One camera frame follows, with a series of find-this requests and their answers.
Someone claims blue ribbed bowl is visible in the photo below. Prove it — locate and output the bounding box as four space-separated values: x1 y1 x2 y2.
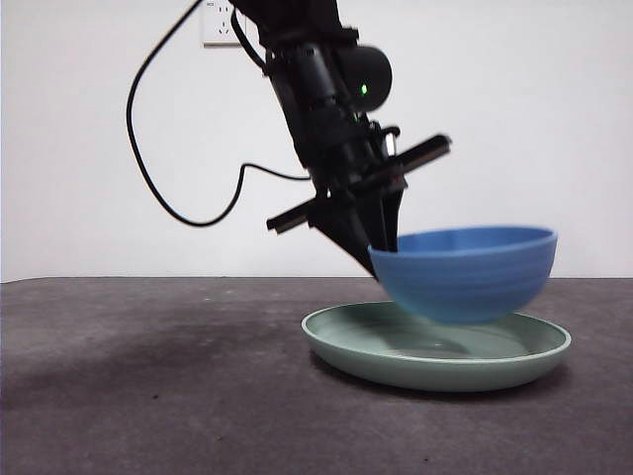
367 225 560 327

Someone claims green round plate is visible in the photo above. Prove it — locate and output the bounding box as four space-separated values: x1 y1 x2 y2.
301 300 573 394

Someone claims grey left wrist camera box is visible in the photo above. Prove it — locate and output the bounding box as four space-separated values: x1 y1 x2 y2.
382 126 402 157

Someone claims white wall socket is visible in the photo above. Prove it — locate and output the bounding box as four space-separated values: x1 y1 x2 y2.
202 0 246 48

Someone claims black cable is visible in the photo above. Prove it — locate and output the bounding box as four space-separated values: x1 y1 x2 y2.
126 0 313 229

